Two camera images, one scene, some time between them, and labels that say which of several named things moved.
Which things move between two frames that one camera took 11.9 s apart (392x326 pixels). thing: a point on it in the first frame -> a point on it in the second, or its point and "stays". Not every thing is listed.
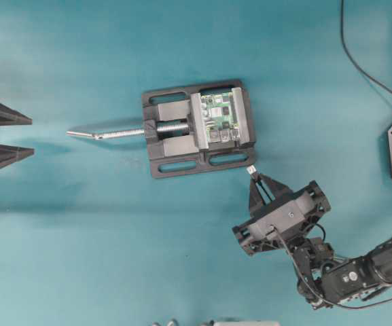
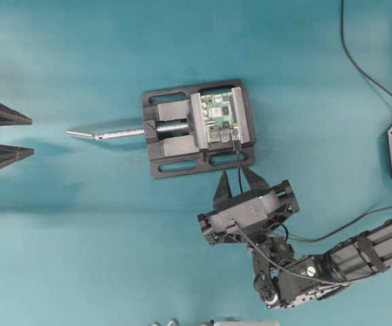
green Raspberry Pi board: x=219 y=117 stays
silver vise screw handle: x=105 y=135 stays
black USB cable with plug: x=251 y=169 -> x=236 y=143
